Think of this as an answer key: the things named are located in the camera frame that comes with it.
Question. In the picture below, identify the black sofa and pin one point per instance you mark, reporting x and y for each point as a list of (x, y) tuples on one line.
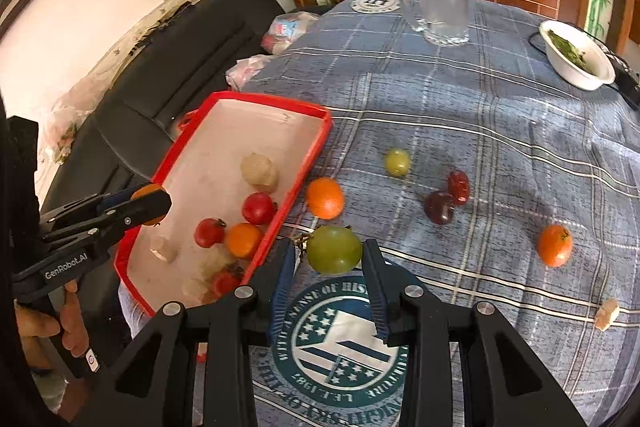
[(175, 52)]

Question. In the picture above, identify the blue plaid blanket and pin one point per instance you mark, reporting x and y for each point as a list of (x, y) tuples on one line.
[(500, 132)]

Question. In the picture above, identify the white bowl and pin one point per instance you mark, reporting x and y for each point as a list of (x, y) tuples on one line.
[(575, 74)]

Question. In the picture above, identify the small orange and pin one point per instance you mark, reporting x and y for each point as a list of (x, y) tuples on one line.
[(325, 198), (149, 190)]

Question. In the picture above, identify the red blue plastic bag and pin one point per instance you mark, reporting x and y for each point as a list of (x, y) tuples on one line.
[(287, 32)]

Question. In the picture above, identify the clear plastic bag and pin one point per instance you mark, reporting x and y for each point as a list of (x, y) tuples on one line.
[(75, 122)]

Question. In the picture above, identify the red plum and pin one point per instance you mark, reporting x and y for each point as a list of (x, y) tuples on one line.
[(459, 187)]

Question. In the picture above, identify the red tomato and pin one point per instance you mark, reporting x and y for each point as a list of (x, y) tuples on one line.
[(258, 208), (225, 284), (209, 233)]

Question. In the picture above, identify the red plastic tray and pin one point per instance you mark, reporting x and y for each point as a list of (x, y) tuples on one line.
[(210, 147)]

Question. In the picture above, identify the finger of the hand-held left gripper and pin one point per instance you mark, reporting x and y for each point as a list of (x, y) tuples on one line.
[(145, 209), (112, 203)]

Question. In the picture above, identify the black power adapter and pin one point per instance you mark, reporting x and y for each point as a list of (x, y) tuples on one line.
[(630, 82)]

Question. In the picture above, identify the dark purple plum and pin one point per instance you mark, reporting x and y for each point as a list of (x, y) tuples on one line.
[(440, 208)]

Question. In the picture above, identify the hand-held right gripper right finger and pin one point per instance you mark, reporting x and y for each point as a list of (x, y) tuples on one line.
[(375, 297)]

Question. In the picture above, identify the large green grape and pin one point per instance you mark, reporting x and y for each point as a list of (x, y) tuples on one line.
[(334, 250)]

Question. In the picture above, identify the person's left hand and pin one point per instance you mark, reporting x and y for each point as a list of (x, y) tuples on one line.
[(75, 317)]

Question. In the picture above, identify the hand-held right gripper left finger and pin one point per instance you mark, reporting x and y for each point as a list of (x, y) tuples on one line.
[(280, 297)]

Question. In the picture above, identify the green leaves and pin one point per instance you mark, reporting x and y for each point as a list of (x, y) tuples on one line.
[(567, 49)]

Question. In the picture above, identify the small green grape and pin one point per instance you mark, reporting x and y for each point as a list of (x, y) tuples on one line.
[(397, 162)]

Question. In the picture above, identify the pink white plastic bag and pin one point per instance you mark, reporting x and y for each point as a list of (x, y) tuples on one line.
[(247, 69)]

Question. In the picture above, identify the large orange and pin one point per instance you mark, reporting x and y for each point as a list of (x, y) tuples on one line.
[(244, 241), (555, 246)]

